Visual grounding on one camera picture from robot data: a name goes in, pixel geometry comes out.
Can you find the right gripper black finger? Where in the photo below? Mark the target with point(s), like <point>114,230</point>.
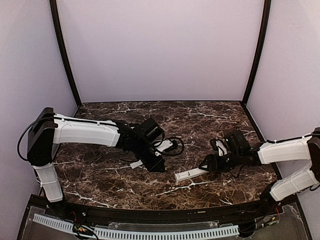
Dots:
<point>208,168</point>
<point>206,161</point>

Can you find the white battery cover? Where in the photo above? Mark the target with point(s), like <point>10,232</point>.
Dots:
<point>136,164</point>

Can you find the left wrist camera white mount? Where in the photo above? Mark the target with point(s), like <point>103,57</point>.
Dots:
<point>165,146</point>

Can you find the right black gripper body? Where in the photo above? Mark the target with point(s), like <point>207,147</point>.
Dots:
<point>215,160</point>

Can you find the black front rail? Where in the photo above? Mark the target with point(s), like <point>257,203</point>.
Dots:
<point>239,214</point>

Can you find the left black frame post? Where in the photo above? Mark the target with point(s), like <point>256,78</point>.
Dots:
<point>63,52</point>

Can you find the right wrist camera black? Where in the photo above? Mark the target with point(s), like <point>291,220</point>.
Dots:
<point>218,146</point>

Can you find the white remote control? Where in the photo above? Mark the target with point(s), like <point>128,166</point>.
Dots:
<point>189,174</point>

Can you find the white slotted cable duct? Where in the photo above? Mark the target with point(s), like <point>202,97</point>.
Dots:
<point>128,231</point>

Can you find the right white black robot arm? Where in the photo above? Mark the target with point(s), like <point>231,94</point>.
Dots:
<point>236,151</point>

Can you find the right black frame post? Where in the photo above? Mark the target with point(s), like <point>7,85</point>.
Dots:
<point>258,50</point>

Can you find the black frame post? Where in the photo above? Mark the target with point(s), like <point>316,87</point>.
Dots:
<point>63,52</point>
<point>258,50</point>

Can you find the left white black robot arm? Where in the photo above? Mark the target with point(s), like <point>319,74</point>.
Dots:
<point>53,129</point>

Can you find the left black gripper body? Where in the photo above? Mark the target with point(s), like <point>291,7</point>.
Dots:
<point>149,157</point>

